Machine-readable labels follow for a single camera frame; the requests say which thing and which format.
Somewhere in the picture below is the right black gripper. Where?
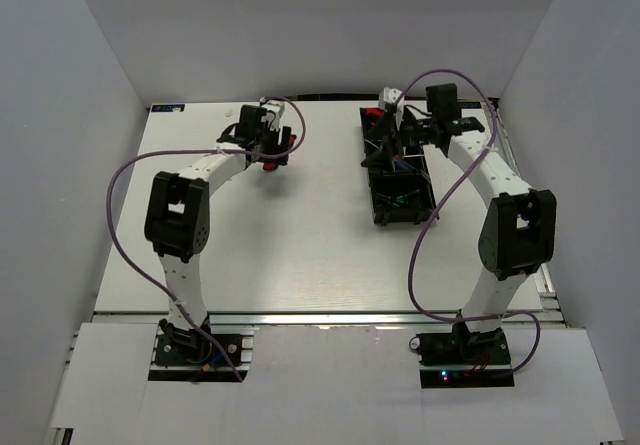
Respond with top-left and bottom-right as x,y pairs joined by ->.
360,111 -> 437,173

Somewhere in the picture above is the blue handled screwdriver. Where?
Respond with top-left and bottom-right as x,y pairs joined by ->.
364,139 -> 422,173

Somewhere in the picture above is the green black precision screwdriver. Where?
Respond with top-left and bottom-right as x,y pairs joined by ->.
393,189 -> 422,208

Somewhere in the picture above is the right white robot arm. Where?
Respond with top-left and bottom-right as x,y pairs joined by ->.
362,83 -> 557,364

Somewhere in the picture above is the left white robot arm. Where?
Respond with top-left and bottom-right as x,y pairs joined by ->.
144,100 -> 296,364

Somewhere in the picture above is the black three-compartment tray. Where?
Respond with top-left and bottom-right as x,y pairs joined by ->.
359,107 -> 436,226

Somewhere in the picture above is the blue label sticker right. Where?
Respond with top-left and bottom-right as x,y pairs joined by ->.
458,101 -> 483,109

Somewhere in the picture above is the blue label sticker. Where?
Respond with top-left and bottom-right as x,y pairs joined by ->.
150,104 -> 185,113
458,101 -> 483,109

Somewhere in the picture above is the blue label sticker left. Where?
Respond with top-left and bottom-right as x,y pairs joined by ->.
150,104 -> 185,113

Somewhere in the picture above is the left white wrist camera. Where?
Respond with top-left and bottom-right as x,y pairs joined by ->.
259,97 -> 285,131

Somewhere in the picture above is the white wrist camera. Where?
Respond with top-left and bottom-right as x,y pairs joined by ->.
259,97 -> 285,131
378,87 -> 405,129

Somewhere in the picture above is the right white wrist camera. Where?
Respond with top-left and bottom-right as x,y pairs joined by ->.
378,87 -> 405,129

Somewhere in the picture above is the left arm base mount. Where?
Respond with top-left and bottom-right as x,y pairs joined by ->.
148,319 -> 254,384

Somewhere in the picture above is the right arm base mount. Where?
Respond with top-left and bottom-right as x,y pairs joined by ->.
408,323 -> 515,389

